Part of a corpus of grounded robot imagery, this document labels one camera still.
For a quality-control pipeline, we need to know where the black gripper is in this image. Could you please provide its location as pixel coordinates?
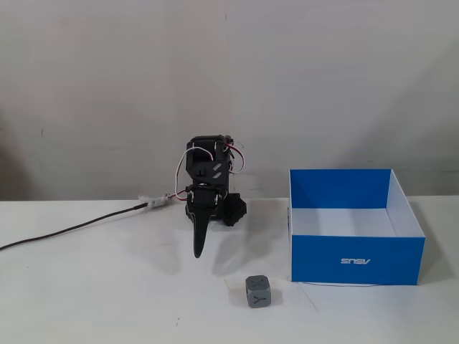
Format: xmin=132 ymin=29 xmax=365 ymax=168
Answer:
xmin=185 ymin=182 xmax=230 ymax=260

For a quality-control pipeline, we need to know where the gray lettered block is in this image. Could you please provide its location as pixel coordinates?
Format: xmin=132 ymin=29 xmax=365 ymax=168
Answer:
xmin=245 ymin=274 xmax=270 ymax=310

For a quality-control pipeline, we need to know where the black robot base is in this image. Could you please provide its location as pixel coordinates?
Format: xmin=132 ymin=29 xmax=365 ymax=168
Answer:
xmin=219 ymin=192 xmax=249 ymax=228

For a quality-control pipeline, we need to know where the blue cardboard box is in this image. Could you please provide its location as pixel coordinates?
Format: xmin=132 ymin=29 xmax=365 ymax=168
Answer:
xmin=288 ymin=168 xmax=427 ymax=287

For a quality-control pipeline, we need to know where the white taped cable connector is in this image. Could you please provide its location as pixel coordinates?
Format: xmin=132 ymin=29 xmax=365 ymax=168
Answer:
xmin=138 ymin=193 xmax=174 ymax=210

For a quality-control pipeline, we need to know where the white gripper servo wire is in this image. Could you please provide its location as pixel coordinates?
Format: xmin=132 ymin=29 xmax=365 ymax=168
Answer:
xmin=174 ymin=148 xmax=202 ymax=202

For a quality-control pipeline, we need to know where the black power cable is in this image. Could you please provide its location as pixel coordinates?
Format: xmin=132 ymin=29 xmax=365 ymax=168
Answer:
xmin=0 ymin=203 xmax=148 ymax=252

